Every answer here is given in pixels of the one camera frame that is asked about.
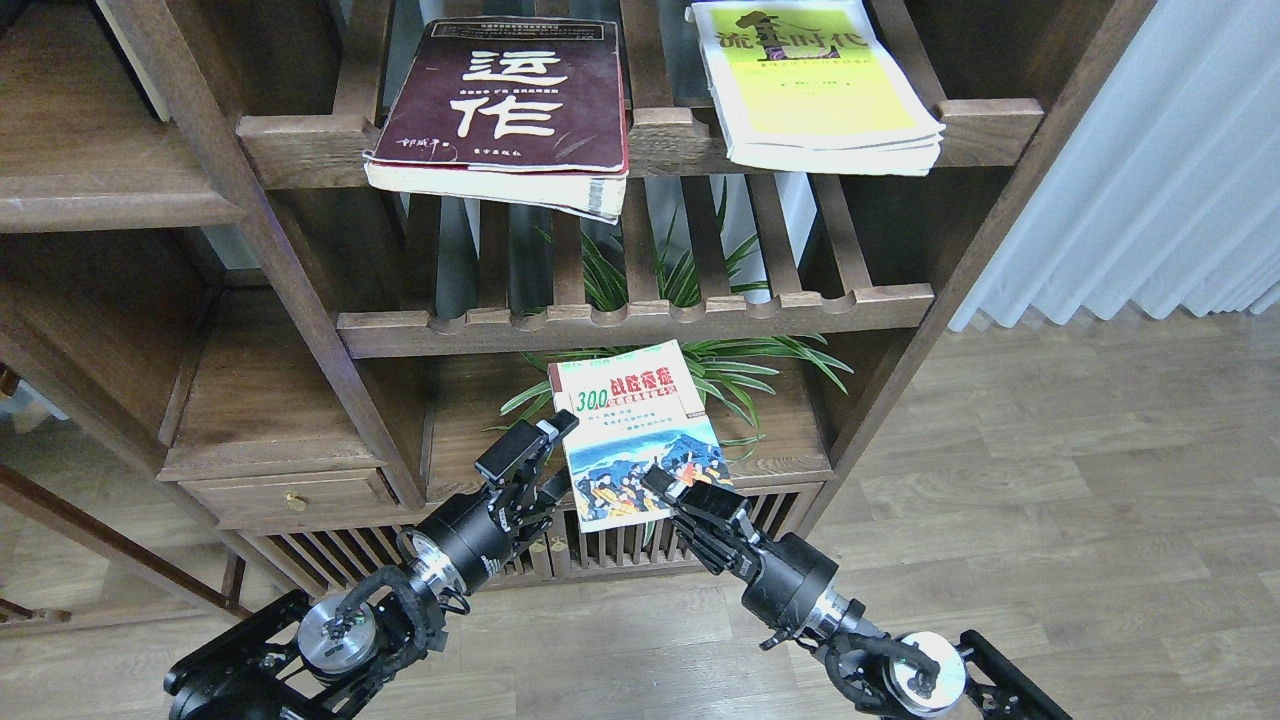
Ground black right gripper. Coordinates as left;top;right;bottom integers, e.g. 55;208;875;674
641;466;865;646

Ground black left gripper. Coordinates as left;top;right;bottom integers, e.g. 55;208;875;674
399;413;579;597

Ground colourful 300 paperback book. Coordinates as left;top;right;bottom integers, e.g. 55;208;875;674
548;340;733;533

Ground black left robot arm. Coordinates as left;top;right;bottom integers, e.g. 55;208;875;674
164;411;579;719

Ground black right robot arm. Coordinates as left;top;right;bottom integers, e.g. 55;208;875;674
643;468;1065;719

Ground green spider plant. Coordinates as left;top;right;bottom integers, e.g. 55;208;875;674
486;181;856;546

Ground dark wooden bookshelf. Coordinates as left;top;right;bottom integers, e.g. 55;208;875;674
1;1;1153;594

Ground maroon book white characters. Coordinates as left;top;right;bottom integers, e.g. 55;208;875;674
365;15;628;224

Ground yellow-green cover book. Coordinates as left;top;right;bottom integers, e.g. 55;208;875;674
686;1;943;176

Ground white pleated curtain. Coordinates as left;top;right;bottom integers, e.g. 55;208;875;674
948;1;1279;331

